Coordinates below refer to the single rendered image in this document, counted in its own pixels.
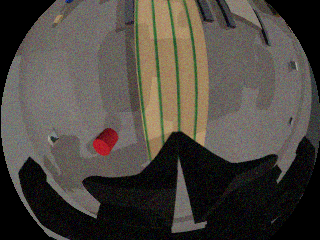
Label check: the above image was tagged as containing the red cylinder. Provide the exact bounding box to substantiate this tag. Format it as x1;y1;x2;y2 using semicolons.
93;128;119;156

